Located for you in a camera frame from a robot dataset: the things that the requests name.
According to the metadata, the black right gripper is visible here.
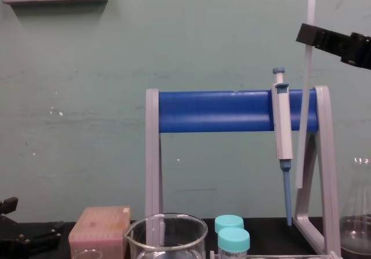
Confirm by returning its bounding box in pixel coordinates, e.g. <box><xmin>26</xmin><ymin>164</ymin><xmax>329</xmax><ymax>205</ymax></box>
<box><xmin>296</xmin><ymin>23</ymin><xmax>371</xmax><ymax>70</ymax></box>

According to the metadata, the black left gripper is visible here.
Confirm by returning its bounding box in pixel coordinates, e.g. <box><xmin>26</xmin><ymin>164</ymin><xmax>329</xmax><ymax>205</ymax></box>
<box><xmin>0</xmin><ymin>196</ymin><xmax>66</xmax><ymax>259</ymax></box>

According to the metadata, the white translucent stirring rod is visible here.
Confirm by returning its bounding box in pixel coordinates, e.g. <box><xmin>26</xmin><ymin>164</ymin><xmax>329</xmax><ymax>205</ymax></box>
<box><xmin>294</xmin><ymin>0</ymin><xmax>317</xmax><ymax>189</ymax></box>

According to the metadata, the pink pipette tip box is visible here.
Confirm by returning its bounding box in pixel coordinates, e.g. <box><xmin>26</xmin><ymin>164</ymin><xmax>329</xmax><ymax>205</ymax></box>
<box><xmin>68</xmin><ymin>206</ymin><xmax>132</xmax><ymax>259</ymax></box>

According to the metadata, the white and blue pipette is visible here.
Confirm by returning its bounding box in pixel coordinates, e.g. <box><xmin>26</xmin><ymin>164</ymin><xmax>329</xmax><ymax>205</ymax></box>
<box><xmin>271</xmin><ymin>67</ymin><xmax>294</xmax><ymax>228</ymax></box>

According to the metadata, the blue stand crossbar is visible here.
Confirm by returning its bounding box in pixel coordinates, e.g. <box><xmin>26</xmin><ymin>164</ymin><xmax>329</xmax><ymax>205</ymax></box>
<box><xmin>158</xmin><ymin>89</ymin><xmax>319</xmax><ymax>134</ymax></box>

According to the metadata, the clear glass beaker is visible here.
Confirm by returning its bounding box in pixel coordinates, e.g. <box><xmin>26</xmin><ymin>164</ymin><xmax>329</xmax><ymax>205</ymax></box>
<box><xmin>122</xmin><ymin>212</ymin><xmax>209</xmax><ymax>259</ymax></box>

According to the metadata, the clear glass conical flask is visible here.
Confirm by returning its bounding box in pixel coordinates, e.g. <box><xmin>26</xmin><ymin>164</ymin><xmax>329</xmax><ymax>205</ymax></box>
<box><xmin>338</xmin><ymin>156</ymin><xmax>371</xmax><ymax>259</ymax></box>

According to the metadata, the teal capped sample tube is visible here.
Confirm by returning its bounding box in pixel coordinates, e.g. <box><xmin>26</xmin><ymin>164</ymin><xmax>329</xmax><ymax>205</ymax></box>
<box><xmin>214</xmin><ymin>215</ymin><xmax>245</xmax><ymax>234</ymax></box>
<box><xmin>217</xmin><ymin>227</ymin><xmax>251</xmax><ymax>259</ymax></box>

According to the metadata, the grey pipette stand frame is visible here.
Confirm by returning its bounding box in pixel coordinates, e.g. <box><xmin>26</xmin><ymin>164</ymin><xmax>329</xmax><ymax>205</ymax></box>
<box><xmin>145</xmin><ymin>85</ymin><xmax>343</xmax><ymax>259</ymax></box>

